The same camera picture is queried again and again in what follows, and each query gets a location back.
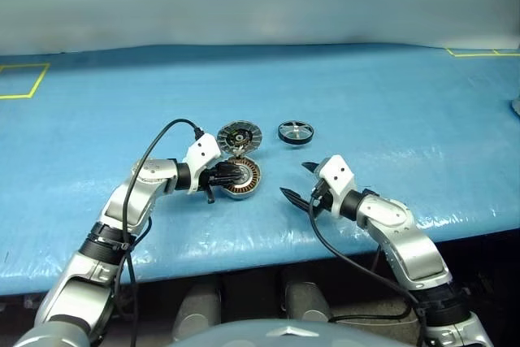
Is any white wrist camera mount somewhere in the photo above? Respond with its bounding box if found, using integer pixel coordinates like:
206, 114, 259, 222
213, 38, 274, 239
315, 154, 357, 219
185, 133, 223, 194

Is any blue plastic table cover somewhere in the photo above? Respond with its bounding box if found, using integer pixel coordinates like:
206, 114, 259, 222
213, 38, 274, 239
0, 43, 520, 297

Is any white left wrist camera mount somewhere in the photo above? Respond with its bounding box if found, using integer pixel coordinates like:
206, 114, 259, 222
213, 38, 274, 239
185, 133, 223, 194

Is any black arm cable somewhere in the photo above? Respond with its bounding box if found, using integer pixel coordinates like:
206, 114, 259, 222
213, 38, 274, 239
308, 194, 428, 347
115, 118, 204, 347

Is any black spoked rotor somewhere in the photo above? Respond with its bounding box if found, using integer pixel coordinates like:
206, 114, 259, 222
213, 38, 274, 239
278, 119, 315, 146

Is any motor housing with copper windings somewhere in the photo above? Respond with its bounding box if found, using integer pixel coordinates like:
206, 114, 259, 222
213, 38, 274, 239
220, 158, 265, 202

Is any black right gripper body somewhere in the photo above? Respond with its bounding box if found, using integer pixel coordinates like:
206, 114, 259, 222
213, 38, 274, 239
310, 179, 332, 215

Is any round hinged motor lid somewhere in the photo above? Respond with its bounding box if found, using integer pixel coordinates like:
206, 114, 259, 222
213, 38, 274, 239
217, 119, 263, 158

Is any dark grey rounded shape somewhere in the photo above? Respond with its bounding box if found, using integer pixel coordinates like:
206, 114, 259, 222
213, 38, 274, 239
284, 281, 333, 323
172, 284, 223, 343

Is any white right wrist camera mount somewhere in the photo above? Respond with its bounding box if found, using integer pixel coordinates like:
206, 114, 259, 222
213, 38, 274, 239
315, 154, 357, 219

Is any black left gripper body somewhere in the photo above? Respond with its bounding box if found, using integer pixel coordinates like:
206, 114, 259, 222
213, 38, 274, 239
197, 163, 223, 205

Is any grey robot torso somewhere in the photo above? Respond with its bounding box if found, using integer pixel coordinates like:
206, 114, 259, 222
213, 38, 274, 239
168, 316, 422, 347

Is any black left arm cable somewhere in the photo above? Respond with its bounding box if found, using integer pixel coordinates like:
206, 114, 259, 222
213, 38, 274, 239
115, 118, 204, 347

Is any yellow tape square outline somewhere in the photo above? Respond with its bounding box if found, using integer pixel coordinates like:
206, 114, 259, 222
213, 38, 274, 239
0, 63, 51, 101
445, 47, 520, 58

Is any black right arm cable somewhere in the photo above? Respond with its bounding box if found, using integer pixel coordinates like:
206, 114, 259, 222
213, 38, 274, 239
308, 194, 428, 347

